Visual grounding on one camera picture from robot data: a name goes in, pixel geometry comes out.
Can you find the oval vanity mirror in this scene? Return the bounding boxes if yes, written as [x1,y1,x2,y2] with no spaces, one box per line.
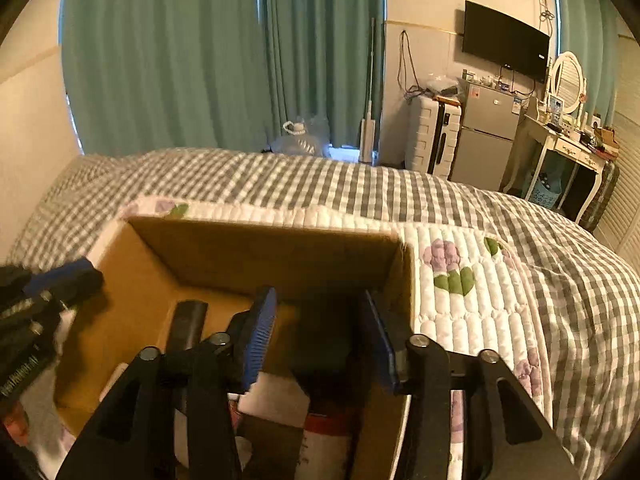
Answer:
[546,51,586,111]

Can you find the white charger adapter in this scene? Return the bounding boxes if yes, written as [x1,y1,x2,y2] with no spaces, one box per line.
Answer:
[239,372,311,431]

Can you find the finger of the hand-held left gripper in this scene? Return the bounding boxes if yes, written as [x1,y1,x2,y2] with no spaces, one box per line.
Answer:
[42,269,104,311]
[25,257,96,293]

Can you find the plaid suitcase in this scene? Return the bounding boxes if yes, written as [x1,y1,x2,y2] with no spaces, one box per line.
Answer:
[582,160,621,233]

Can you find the white bottle with red label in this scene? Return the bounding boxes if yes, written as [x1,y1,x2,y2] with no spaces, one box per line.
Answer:
[300,410,362,480]

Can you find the person's left hand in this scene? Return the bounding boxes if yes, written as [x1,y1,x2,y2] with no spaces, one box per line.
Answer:
[2,401,32,448]

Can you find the clear plastic bag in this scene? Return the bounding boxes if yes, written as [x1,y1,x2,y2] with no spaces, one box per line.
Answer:
[417,74,463,98]

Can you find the white floral quilt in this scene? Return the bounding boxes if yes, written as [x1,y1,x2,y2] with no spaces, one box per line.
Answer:
[20,197,553,480]

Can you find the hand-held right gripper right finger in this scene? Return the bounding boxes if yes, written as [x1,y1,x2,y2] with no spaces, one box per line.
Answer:
[362,289,581,480]

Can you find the cardboard box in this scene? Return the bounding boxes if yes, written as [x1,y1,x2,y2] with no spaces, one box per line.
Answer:
[52,214,416,480]

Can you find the white mop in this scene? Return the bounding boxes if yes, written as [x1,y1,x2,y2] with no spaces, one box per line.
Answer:
[357,17,381,166]

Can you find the light teal curtain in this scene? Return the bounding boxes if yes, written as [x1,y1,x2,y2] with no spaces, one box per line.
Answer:
[550,0,618,121]

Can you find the narrow teal curtain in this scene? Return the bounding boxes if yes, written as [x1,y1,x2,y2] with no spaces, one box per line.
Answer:
[262,0,386,148]

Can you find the hanging wall cables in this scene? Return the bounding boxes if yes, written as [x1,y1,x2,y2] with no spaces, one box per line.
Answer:
[397,30,426,98]

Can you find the black power bank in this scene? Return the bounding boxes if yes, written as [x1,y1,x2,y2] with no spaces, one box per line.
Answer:
[280,305,396,403]

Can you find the clear water jug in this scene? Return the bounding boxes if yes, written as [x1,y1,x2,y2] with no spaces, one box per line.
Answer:
[270,117,331,157]

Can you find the grey fridge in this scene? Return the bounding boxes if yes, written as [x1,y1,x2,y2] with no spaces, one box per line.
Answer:
[449,80,526,192]

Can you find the black wall television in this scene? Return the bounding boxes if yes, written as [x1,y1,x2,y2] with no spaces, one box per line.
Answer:
[461,0,551,83]

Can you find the white ribbed suitcase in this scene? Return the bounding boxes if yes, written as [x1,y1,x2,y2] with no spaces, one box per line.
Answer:
[406,94,466,180]

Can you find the wide teal curtain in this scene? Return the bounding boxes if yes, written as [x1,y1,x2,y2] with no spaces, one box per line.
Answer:
[60,0,273,156]

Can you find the black remote control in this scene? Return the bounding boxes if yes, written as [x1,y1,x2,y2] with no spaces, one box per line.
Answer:
[165,300,208,356]

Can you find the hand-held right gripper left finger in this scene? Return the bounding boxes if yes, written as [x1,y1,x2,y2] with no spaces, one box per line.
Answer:
[55,286,279,480]

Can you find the white slatted wardrobe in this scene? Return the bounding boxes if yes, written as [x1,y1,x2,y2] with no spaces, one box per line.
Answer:
[592,35,640,271]

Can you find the white dressing table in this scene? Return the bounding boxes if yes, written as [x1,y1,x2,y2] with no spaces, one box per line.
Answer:
[502,112,608,226]

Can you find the blue basket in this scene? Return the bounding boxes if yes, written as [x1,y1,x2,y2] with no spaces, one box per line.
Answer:
[530,170,566,208]

